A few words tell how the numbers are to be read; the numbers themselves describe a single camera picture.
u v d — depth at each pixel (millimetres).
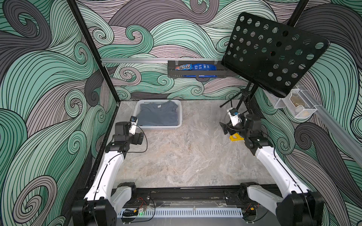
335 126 550
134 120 713
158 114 1012
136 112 1006
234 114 658
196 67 925
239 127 692
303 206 373
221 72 877
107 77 1037
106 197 398
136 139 727
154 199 745
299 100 683
